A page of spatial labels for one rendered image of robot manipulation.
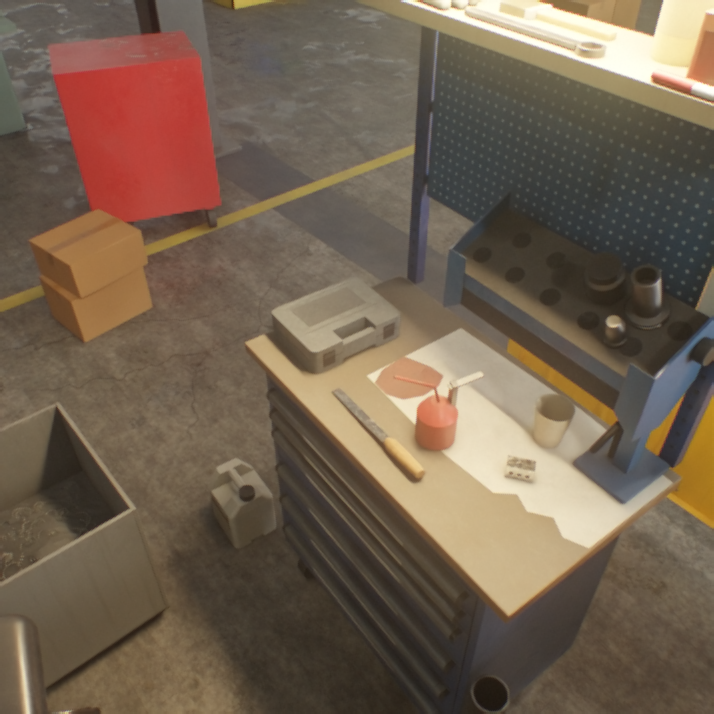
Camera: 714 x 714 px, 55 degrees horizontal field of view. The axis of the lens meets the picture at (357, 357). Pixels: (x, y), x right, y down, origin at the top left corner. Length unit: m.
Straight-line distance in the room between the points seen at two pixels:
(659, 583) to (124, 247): 2.53
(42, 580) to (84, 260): 1.63
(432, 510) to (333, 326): 0.53
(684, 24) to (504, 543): 0.88
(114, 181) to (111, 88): 0.47
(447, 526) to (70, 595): 1.10
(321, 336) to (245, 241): 2.38
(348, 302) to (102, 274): 1.77
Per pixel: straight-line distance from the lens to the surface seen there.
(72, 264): 3.19
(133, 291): 3.44
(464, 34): 1.29
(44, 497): 2.45
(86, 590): 2.07
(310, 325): 1.65
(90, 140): 3.79
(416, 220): 1.81
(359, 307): 1.70
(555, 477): 1.46
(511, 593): 1.29
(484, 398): 1.58
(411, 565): 1.49
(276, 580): 2.40
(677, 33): 1.14
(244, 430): 2.82
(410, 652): 1.79
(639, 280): 1.27
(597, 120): 1.38
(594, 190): 1.41
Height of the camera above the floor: 2.04
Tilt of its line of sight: 41 degrees down
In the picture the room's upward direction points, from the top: straight up
